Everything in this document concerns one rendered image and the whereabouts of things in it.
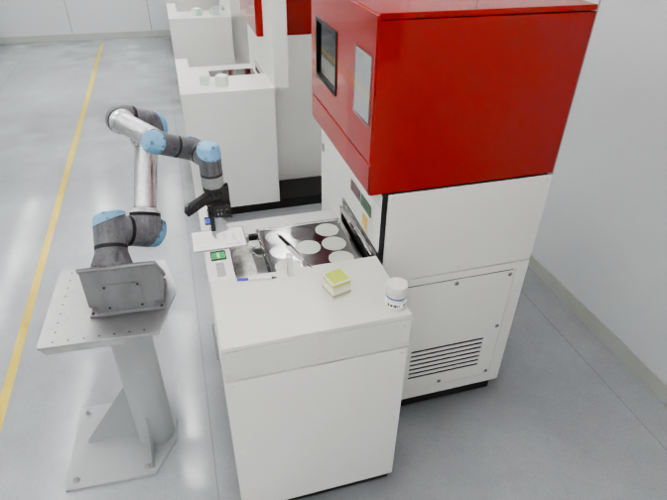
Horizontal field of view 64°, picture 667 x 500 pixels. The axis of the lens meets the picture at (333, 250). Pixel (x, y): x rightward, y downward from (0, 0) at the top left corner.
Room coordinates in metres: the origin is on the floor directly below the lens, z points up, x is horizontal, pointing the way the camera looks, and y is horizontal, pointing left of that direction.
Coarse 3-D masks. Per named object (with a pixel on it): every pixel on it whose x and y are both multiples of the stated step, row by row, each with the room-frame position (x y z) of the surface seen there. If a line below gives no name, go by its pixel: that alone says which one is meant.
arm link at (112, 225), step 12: (96, 216) 1.65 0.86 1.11; (108, 216) 1.64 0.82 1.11; (120, 216) 1.67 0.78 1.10; (96, 228) 1.61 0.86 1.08; (108, 228) 1.61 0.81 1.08; (120, 228) 1.63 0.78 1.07; (132, 228) 1.66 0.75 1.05; (96, 240) 1.58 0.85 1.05; (108, 240) 1.58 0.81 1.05; (120, 240) 1.60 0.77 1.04; (132, 240) 1.65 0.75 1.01
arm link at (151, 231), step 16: (144, 112) 1.97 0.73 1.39; (160, 128) 1.97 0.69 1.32; (144, 160) 1.87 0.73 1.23; (144, 176) 1.83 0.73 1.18; (144, 192) 1.79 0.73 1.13; (144, 208) 1.75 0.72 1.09; (144, 224) 1.71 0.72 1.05; (160, 224) 1.75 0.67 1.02; (144, 240) 1.68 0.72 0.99; (160, 240) 1.72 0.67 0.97
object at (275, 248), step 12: (276, 228) 1.92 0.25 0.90; (288, 228) 1.92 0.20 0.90; (300, 228) 1.93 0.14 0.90; (312, 228) 1.93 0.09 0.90; (264, 240) 1.83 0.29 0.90; (276, 240) 1.83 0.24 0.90; (288, 240) 1.83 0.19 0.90; (300, 240) 1.83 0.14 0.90; (276, 252) 1.75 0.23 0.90; (288, 252) 1.75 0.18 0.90; (324, 252) 1.75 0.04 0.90; (312, 264) 1.67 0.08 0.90
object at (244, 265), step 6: (234, 258) 1.73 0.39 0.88; (240, 258) 1.73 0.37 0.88; (246, 258) 1.73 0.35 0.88; (252, 258) 1.73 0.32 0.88; (234, 264) 1.69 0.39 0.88; (240, 264) 1.69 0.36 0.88; (246, 264) 1.69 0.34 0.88; (252, 264) 1.69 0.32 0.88; (240, 270) 1.65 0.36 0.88; (246, 270) 1.65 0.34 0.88; (252, 270) 1.65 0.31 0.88; (240, 276) 1.61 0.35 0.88
